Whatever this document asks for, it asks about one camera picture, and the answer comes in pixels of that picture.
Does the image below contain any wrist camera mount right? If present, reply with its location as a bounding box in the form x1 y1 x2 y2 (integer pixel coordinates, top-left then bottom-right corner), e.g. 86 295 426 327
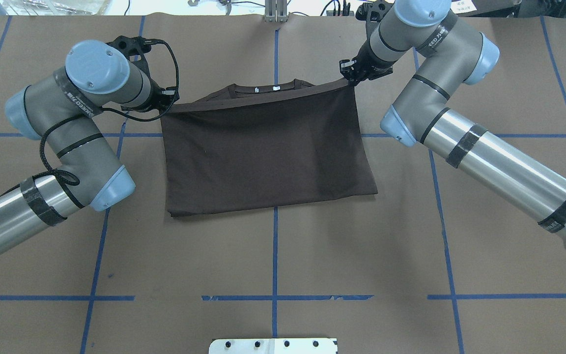
355 0 394 22

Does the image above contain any aluminium frame post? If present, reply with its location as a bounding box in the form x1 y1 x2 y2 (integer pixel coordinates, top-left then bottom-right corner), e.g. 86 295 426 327
264 0 289 23

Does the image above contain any brown t-shirt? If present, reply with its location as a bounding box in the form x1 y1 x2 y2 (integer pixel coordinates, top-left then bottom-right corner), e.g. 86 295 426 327
161 79 377 218

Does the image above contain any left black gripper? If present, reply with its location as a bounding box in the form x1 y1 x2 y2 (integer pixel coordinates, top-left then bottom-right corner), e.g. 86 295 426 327
121 84 179 113

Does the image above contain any white pedestal column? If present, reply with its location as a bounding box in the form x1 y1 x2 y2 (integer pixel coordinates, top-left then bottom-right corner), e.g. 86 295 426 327
208 338 339 354

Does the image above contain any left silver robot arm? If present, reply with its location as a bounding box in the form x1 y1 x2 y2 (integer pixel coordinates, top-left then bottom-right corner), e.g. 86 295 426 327
0 36 179 255

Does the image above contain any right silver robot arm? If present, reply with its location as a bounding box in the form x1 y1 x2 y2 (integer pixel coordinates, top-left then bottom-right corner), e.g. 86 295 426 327
340 0 566 250

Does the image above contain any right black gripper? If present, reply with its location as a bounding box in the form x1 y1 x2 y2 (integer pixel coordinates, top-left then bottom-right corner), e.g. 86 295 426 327
339 44 395 87

